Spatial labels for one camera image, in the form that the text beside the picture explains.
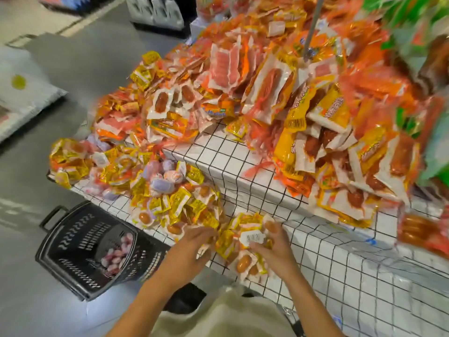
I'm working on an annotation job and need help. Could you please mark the person's right hand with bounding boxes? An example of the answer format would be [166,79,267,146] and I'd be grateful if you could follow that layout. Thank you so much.
[251,221,303,281]

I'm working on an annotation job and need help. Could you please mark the person's left hand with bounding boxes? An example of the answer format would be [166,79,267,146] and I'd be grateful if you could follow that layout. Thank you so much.
[158,227,218,292]

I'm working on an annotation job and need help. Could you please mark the yellow snack packets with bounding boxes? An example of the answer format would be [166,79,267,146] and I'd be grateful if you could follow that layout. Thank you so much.
[216,212,278,281]

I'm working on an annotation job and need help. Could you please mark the tiled white display table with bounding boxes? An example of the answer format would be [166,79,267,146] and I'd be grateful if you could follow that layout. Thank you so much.
[45,102,449,337]

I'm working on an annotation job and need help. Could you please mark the pink netted sausage bag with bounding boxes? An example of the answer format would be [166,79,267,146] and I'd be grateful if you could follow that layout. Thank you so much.
[116,234,136,258]
[100,252,122,277]

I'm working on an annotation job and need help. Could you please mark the pink sausages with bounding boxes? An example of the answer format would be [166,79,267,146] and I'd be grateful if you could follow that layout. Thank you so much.
[140,159,185,196]

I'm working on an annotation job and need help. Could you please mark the stack of black baskets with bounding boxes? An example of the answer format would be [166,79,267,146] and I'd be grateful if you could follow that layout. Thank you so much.
[35,200,169,302]

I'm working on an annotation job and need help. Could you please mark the pile of small snack packets tier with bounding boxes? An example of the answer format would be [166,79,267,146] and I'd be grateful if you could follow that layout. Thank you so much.
[48,137,225,243]

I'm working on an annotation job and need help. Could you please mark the large pile of sausage packets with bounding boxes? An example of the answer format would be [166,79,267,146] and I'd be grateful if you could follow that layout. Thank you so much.
[91,0,449,229]

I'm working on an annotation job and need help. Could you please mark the pile of sausage packets tier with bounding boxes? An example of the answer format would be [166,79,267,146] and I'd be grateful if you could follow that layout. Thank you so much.
[361,0,449,187]

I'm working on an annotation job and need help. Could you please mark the person's right forearm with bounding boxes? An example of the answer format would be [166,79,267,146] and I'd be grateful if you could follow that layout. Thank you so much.
[277,270,345,337]

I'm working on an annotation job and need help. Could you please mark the person's left forearm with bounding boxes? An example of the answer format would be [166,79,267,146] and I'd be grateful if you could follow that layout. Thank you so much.
[105,277,194,337]

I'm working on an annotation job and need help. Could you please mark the black shorts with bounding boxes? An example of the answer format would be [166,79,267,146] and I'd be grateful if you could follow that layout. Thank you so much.
[165,283,209,315]

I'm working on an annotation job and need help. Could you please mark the grey metal pole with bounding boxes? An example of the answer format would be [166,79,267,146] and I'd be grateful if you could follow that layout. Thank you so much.
[302,0,328,60]

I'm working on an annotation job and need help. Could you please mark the black shelving with white bottles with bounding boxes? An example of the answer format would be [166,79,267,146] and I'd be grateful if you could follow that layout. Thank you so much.
[125,0,199,38]

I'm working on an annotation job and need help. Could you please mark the store shelving with blue goods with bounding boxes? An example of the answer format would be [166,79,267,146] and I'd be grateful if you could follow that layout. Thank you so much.
[38,0,116,15]

